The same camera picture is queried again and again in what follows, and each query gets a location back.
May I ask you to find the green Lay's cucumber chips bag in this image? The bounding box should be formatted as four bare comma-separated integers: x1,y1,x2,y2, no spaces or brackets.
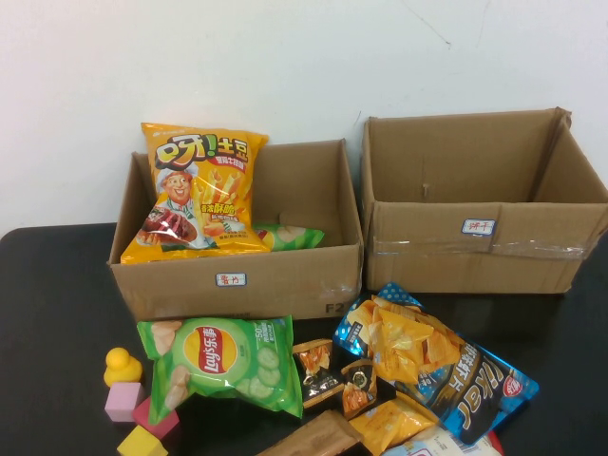
251,222,326,252
136,314,304,427

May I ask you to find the yellow potato sticks snack bag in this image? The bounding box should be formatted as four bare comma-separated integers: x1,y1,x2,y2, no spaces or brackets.
120,122,272,266

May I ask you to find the small black orange snack packet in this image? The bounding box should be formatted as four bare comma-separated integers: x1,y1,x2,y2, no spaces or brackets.
291,337,344,409
340,358,398,422

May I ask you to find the brown snack packet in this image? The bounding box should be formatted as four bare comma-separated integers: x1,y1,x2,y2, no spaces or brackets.
256,410,365,456

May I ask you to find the small yellow snack packet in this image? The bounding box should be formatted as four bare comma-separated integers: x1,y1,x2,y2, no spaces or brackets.
349,398,438,455

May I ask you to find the cardboard box with printed text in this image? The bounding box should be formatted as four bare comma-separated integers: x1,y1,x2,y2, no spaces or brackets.
108,138,367,322

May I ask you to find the cardboard box with clear tape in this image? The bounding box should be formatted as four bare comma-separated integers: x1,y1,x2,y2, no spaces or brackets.
359,107,608,295

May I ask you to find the yellow rubber duck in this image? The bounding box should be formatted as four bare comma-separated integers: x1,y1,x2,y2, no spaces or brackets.
103,347,143,386

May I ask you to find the blue black Jikar chips bag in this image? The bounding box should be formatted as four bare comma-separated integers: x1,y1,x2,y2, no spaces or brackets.
331,281,541,446

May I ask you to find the dark pink foam cube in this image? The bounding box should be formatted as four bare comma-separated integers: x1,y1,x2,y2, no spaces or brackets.
132,396,181,441

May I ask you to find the light pink foam cube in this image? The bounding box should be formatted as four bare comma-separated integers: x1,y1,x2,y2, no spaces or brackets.
104,381,143,423

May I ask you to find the yellow foam cube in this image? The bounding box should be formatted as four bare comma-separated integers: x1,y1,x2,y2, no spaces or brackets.
116,425,167,456

